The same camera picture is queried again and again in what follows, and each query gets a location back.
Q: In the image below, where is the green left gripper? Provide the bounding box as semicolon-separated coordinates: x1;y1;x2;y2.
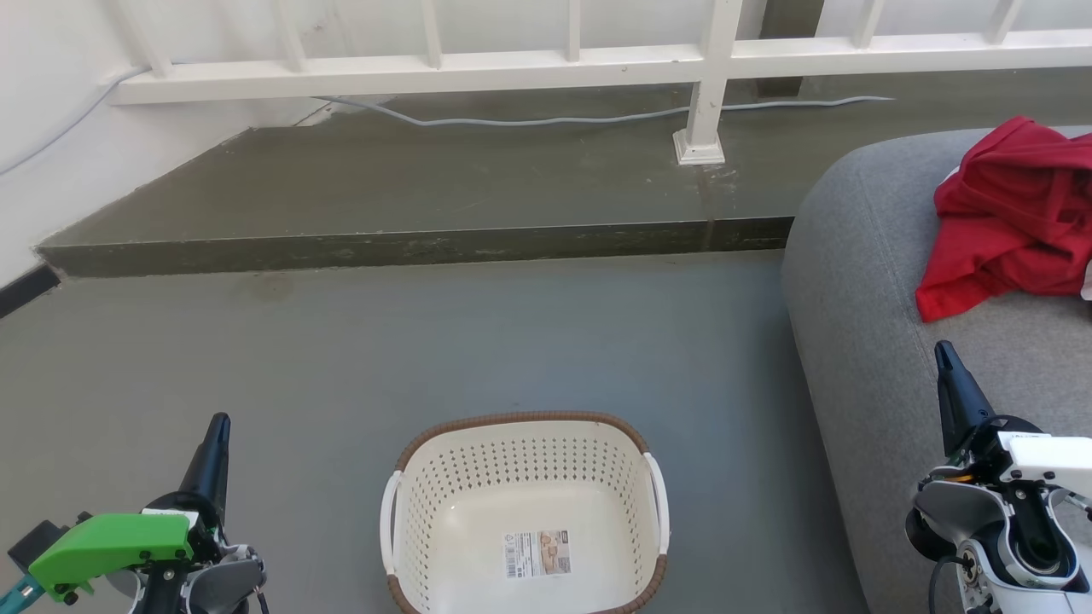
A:
0;414;232;608

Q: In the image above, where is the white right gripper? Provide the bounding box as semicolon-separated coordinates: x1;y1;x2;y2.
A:
934;340;1092;501

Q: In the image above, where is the red and white garment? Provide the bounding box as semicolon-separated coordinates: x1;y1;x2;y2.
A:
915;116;1092;323

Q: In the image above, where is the grey fabric sofa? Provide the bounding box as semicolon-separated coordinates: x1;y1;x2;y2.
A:
781;126;1092;614

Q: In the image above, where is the cream perforated laundry basket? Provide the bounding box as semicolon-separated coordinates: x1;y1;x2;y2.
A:
380;411;671;614

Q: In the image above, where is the black baseboard strip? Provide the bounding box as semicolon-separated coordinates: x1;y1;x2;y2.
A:
0;264;62;319

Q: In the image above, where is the barcode label sticker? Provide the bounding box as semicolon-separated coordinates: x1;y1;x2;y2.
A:
502;530;572;581

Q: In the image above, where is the white metal railing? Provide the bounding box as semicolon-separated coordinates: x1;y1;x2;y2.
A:
107;0;1092;167

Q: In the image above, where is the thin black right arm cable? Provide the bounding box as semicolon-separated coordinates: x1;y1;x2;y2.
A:
926;554;969;614

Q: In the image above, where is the light grey floor cable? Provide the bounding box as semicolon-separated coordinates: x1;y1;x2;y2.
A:
0;67;894;177

